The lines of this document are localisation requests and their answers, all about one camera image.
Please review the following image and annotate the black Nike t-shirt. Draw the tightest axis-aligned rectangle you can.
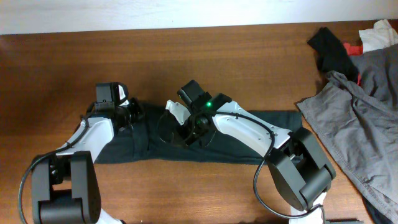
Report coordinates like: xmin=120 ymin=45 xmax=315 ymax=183
xmin=95 ymin=102 xmax=303 ymax=166

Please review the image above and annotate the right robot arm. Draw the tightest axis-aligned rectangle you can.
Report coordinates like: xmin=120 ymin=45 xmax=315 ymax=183
xmin=165 ymin=92 xmax=336 ymax=223

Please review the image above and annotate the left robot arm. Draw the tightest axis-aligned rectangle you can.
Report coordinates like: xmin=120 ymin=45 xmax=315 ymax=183
xmin=28 ymin=98 xmax=144 ymax=224

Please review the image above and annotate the black garment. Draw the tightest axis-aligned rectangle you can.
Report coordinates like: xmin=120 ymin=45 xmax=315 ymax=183
xmin=307 ymin=27 xmax=359 ymax=83

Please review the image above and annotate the grey garment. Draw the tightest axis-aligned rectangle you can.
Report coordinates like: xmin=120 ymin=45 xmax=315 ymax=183
xmin=297 ymin=45 xmax=397 ymax=223

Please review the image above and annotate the red garment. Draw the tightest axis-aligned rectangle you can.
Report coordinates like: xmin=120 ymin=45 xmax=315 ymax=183
xmin=343 ymin=42 xmax=364 ymax=86

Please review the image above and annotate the white garment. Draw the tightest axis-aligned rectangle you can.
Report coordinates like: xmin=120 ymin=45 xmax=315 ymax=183
xmin=358 ymin=19 xmax=397 ymax=53

